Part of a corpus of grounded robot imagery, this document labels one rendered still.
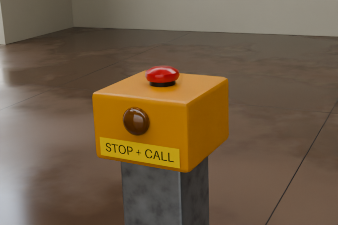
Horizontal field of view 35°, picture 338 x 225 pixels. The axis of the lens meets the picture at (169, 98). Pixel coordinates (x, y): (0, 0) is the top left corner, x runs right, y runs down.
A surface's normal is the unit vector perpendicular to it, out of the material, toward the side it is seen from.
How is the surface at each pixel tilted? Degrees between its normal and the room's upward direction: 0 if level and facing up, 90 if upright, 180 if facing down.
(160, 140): 90
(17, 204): 0
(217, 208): 0
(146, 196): 90
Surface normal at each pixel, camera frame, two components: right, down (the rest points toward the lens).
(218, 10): -0.42, 0.26
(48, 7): 0.91, 0.08
